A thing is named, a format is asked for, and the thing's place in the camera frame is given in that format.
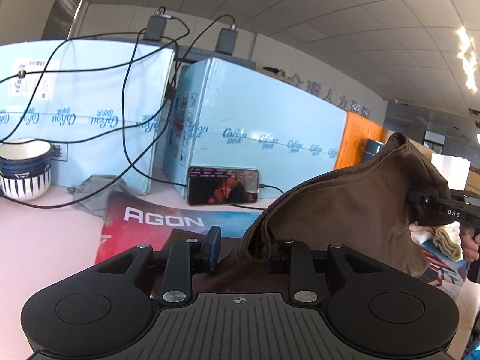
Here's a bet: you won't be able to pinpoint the black power adapter right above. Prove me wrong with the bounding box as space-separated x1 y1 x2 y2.
215 28 239 56

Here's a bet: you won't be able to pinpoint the brown cardboard box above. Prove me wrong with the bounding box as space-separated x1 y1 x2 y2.
408 138 479 194

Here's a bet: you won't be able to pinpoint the colourful AGON desk mat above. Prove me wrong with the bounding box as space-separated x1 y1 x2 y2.
95 193 467 299

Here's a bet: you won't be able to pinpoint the white foam board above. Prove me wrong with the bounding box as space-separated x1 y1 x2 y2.
431 153 470 190

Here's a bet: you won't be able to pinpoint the person's right hand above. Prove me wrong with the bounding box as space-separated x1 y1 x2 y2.
460 224 479 263

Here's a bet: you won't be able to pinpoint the light blue tissue carton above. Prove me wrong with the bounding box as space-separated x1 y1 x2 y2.
163 58 347 198

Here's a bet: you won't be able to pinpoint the orange box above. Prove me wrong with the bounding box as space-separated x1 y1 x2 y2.
334 111 383 170

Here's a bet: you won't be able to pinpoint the brown button-up jacket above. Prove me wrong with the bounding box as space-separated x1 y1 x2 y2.
193 133 451 293

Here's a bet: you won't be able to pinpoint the black hanging cables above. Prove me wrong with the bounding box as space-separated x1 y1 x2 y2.
0 6 238 210

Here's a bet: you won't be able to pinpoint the black phone charging cable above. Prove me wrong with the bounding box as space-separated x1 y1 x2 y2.
232 183 286 212

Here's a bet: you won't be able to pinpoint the blue striped ceramic bowl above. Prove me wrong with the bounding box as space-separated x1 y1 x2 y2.
0 138 52 202

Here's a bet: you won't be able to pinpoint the black power adapter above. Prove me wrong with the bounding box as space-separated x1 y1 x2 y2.
215 28 239 56
143 16 168 42

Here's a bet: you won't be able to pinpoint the cream knitted garment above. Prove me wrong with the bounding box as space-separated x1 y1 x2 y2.
433 222 463 262

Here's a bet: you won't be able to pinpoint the dark teal thermos bottle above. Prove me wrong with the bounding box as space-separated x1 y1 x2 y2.
362 139 384 162

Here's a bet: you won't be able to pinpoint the black power adapter left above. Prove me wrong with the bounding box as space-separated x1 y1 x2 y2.
143 16 168 42

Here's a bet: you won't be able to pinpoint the smartphone playing video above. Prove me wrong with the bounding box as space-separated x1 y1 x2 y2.
187 166 260 206

